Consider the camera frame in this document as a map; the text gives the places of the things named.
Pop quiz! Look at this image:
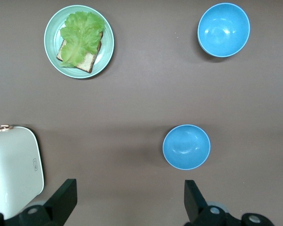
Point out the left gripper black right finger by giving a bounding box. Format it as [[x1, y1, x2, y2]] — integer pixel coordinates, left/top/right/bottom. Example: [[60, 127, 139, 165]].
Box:
[[183, 180, 274, 226]]

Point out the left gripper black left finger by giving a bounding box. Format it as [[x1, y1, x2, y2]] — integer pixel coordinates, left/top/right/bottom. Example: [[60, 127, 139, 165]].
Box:
[[0, 178, 78, 226]]

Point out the blue bowl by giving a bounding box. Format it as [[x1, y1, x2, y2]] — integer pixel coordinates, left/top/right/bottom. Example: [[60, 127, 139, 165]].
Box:
[[162, 124, 211, 171], [197, 2, 251, 58]]

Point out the white toaster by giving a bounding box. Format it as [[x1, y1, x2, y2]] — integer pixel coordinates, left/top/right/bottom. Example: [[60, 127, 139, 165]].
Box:
[[0, 124, 45, 221]]

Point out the toast bread slice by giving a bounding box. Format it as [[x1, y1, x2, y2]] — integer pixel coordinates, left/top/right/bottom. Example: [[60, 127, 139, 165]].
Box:
[[56, 30, 104, 73]]

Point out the light green plate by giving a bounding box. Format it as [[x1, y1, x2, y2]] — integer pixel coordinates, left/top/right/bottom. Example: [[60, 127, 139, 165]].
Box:
[[44, 4, 115, 80]]

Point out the green lettuce leaf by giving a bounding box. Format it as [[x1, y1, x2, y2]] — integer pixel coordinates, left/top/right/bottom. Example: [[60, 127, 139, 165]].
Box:
[[59, 11, 106, 68]]

